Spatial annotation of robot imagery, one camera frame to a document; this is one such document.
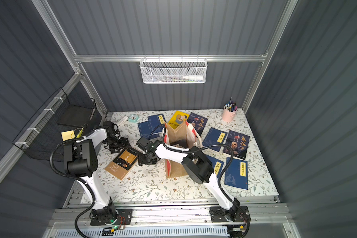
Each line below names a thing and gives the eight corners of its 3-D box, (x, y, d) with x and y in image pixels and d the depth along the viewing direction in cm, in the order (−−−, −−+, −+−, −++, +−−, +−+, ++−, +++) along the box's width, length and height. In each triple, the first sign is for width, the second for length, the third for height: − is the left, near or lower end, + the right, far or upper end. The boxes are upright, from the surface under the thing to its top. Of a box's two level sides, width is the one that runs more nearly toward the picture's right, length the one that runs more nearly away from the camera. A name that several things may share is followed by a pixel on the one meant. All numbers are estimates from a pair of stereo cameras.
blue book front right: (224, 184, 86) (225, 183, 84) (226, 157, 96) (226, 156, 95) (247, 190, 84) (248, 189, 82) (246, 162, 94) (247, 160, 93)
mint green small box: (128, 122, 116) (127, 120, 115) (130, 115, 121) (129, 114, 119) (138, 122, 116) (137, 120, 115) (139, 115, 121) (139, 114, 119)
